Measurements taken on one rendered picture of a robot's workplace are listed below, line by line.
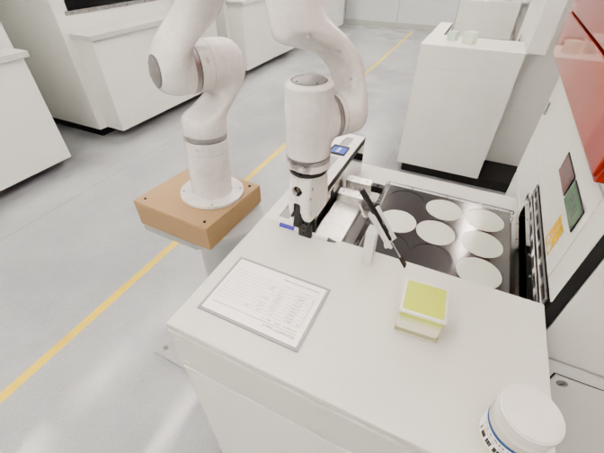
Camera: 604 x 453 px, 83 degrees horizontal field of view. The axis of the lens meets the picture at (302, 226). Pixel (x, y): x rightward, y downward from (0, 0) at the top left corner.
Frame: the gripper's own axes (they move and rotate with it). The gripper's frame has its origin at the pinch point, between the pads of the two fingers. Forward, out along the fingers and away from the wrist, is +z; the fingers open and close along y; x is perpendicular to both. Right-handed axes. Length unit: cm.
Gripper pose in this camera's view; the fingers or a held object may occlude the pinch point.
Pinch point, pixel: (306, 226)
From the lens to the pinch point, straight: 75.9
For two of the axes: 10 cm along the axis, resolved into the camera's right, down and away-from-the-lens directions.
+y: 4.3, -5.8, 6.9
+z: 0.0, 7.6, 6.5
